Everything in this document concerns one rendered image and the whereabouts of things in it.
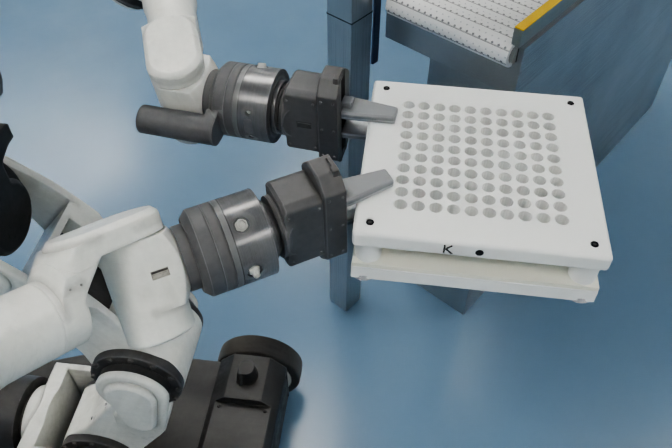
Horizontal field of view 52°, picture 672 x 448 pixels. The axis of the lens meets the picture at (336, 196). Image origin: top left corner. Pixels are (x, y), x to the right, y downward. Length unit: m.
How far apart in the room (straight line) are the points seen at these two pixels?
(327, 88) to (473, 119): 0.17
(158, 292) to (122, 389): 0.47
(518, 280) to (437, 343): 1.16
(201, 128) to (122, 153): 1.63
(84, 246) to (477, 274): 0.37
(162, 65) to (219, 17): 2.21
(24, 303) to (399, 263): 0.34
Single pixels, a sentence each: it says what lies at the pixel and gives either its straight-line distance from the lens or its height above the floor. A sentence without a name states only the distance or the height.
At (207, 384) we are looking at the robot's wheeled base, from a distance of 1.61.
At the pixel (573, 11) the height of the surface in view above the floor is 0.91.
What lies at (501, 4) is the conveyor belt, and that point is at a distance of 1.29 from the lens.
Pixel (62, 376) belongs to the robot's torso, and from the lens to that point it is 1.50.
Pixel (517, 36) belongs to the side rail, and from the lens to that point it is 1.16.
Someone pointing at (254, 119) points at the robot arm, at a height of 1.06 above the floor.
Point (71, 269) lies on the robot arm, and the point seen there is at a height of 1.12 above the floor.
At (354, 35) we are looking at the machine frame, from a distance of 1.28.
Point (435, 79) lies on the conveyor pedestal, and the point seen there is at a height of 0.69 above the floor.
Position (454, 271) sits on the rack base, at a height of 1.01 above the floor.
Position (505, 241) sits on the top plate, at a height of 1.06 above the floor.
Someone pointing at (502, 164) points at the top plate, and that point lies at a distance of 0.76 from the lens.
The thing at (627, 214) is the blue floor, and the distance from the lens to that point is 2.29.
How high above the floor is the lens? 1.56
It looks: 46 degrees down
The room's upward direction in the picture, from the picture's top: straight up
